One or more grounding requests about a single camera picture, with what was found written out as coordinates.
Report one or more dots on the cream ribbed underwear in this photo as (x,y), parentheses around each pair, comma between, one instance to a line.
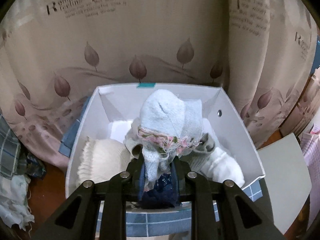
(100,160)

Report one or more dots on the grey plaid fabric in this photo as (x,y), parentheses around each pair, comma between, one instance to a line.
(16,159)

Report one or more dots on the pink checked fabric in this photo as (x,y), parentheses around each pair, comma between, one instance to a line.
(309,144)

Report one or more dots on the blue checked cloth cover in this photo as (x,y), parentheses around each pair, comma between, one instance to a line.
(139,223)

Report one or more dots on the white shoe box lid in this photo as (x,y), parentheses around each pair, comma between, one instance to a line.
(287,179)

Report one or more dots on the dark blue lace underwear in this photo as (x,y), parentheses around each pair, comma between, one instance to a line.
(165,193)

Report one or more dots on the white socks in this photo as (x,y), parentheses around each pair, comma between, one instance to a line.
(214,163)

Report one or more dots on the white XINCCI shoe box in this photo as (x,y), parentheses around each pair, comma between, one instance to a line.
(112,109)

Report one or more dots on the white crumpled plastic sheet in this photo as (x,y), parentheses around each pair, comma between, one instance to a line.
(14,202)

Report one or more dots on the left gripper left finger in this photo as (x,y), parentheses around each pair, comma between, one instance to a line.
(136,168)

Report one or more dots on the grey beige bra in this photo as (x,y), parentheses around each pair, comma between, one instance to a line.
(133,143)

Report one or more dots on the leaf pattern curtain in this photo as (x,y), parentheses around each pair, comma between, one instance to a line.
(54,53)

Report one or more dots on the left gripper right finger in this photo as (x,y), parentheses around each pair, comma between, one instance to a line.
(180,170)

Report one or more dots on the light blue floral sock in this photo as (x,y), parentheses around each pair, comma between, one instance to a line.
(169,127)

